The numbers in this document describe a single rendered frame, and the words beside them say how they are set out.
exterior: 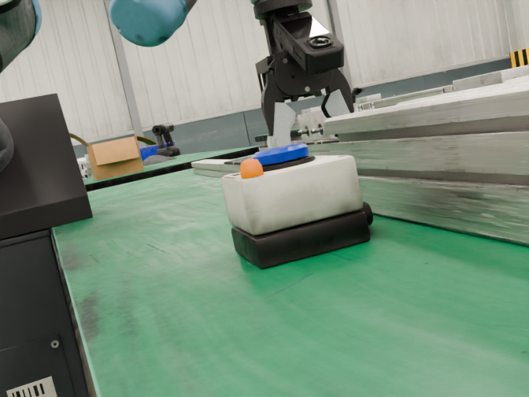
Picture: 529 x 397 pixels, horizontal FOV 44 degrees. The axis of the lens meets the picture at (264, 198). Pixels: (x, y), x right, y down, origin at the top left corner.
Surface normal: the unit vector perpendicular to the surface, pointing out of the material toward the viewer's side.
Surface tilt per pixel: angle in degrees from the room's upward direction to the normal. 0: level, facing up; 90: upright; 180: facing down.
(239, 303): 0
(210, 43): 90
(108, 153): 69
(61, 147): 46
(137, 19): 124
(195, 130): 90
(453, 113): 90
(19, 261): 90
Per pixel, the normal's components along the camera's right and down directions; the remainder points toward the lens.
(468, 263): -0.21, -0.97
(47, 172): 0.10, -0.64
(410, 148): -0.95, 0.22
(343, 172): 0.25, 0.06
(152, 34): -0.32, 0.70
